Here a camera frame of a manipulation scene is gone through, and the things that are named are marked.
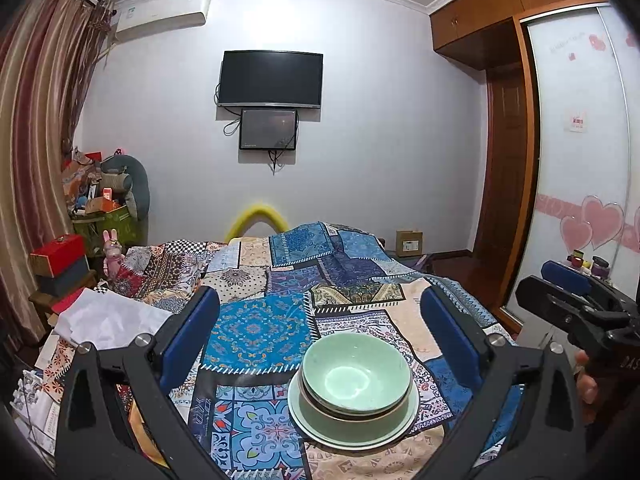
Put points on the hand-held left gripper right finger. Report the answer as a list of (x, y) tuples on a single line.
[(450, 335)]

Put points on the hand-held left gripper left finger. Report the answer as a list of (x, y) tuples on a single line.
[(190, 335)]

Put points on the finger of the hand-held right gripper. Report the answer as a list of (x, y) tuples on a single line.
[(565, 275), (537, 294)]

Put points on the green bowl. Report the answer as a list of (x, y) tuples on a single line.
[(350, 380)]

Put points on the pink bowl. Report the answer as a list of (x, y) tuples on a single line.
[(315, 402)]

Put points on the green plate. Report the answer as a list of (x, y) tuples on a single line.
[(310, 427)]

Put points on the person's right hand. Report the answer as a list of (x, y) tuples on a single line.
[(585, 380)]

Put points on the dark purple jar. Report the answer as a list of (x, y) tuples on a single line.
[(598, 266)]

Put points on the patchwork blanket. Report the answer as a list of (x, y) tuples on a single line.
[(260, 330)]

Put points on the white cloth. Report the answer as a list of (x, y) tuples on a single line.
[(110, 317)]

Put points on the white sliding door with hearts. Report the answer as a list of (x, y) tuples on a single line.
[(575, 175)]

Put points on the cardboard box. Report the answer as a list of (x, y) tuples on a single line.
[(409, 242)]

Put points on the pink bunny toy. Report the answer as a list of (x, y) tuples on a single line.
[(114, 257)]

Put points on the wooden door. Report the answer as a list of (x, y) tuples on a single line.
[(505, 170)]

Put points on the red folder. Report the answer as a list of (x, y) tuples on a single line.
[(67, 302)]

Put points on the green storage basket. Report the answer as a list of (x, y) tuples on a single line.
[(117, 225)]

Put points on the dark grey box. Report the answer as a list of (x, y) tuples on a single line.
[(65, 277)]

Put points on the red and white paper label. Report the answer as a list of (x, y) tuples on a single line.
[(578, 121)]

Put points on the red box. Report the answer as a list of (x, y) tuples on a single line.
[(57, 255)]

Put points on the wooden stool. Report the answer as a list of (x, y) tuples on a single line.
[(37, 300)]

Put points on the pile of papers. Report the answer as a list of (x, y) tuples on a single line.
[(40, 410)]

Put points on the grey plush toy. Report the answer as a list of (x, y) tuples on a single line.
[(137, 175)]

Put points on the green bin with clutter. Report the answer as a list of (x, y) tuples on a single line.
[(87, 185)]

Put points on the small black monitor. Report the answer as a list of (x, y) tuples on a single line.
[(267, 129)]

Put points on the wooden wardrobe cabinet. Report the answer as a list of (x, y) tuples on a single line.
[(475, 25)]

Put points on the striped curtain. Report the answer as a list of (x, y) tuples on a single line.
[(35, 110)]

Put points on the white air conditioner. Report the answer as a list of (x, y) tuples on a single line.
[(160, 12)]

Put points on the black wall television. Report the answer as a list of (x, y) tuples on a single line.
[(270, 79)]

